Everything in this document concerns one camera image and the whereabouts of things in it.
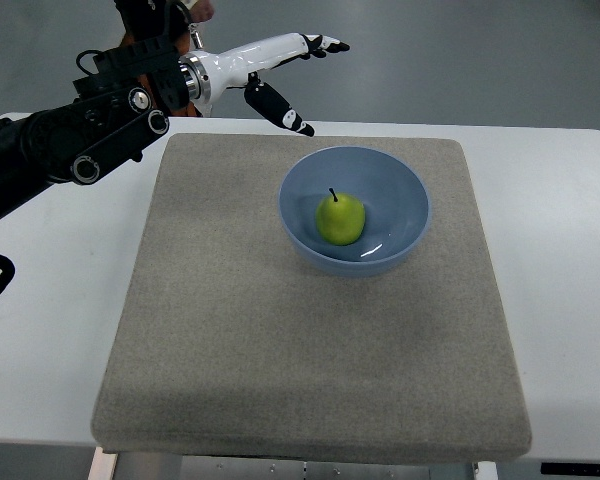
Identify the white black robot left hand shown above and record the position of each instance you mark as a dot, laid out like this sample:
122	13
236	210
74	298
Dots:
240	68

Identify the green pear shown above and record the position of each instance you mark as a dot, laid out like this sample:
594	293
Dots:
340	218

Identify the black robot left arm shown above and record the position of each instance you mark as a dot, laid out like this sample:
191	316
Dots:
121	109

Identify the blue bowl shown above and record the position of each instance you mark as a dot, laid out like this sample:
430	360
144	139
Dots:
397	204

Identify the person in dark clothes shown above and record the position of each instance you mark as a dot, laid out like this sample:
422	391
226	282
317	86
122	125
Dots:
146	19

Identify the grey fabric mat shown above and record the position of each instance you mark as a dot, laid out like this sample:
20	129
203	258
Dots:
231	344

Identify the metal table frame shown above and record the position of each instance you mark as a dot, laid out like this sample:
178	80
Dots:
170	466

